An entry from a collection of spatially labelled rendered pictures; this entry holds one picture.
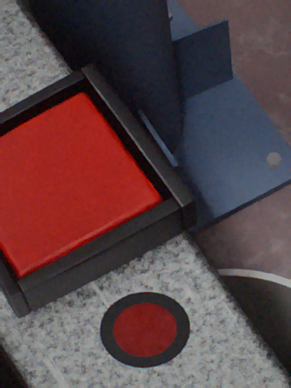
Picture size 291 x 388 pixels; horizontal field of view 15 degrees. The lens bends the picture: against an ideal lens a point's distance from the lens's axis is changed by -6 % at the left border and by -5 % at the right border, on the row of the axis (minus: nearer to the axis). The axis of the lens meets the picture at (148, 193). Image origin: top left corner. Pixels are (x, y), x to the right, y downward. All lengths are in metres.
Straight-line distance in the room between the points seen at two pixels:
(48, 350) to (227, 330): 0.06
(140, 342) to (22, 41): 0.15
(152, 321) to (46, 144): 0.08
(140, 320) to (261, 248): 1.06
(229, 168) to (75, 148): 1.09
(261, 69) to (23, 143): 1.21
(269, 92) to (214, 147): 0.14
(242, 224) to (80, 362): 1.09
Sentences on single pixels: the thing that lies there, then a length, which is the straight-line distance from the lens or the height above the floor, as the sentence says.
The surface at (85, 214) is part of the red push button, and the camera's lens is 0.40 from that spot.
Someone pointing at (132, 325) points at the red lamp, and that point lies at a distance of 0.39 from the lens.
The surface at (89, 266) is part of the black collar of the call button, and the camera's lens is 0.39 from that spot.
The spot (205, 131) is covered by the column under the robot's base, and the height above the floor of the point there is 0.01.
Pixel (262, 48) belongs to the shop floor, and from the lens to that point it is 1.65.
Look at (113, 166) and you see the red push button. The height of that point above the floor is 0.93.
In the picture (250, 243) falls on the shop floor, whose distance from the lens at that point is 1.45.
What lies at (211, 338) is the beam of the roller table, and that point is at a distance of 0.39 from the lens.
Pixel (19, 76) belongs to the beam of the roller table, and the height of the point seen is 0.91.
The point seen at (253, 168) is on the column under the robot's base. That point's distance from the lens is 1.50.
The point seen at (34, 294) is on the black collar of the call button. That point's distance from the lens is 0.39.
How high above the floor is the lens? 1.27
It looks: 58 degrees down
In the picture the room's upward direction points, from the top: 9 degrees counter-clockwise
